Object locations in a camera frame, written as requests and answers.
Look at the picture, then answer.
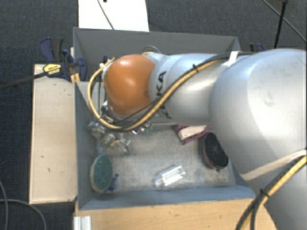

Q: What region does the purple and white box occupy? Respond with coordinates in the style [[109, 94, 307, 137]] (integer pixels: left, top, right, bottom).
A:
[[173, 124, 212, 146]]

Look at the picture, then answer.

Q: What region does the pale wood flat board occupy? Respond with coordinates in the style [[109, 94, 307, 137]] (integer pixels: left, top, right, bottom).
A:
[[28, 64, 78, 205]]

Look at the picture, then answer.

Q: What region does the clear plastic bottle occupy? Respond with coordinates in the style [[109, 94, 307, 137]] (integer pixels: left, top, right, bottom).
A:
[[153, 164, 187, 189]]

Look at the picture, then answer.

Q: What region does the grey metal bin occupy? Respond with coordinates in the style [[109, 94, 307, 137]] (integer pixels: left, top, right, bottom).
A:
[[72, 27, 258, 211]]

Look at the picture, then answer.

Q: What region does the green round disc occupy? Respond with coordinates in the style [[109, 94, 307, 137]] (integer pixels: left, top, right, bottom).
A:
[[90, 154, 114, 194]]

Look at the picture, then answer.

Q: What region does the black oval disc maroon rim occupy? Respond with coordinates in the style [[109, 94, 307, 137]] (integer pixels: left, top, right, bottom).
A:
[[199, 132, 229, 171]]

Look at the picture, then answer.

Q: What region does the small blue plastic piece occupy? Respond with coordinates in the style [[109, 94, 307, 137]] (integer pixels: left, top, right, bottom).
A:
[[107, 173, 120, 192]]

